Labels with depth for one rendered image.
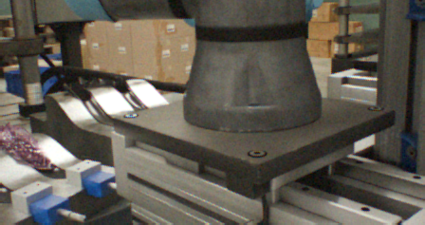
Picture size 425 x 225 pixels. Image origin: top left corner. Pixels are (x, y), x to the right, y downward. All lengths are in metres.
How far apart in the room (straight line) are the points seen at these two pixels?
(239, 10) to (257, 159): 0.15
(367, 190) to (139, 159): 0.27
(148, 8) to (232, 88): 0.12
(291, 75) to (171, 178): 0.19
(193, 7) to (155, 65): 4.47
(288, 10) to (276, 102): 0.09
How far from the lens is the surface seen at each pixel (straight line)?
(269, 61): 0.47
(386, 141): 0.66
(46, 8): 1.79
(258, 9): 0.46
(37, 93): 1.66
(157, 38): 4.90
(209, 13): 0.48
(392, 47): 0.63
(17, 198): 0.81
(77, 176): 0.86
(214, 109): 0.47
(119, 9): 0.52
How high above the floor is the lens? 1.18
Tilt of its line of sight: 14 degrees down
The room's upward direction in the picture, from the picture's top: 2 degrees counter-clockwise
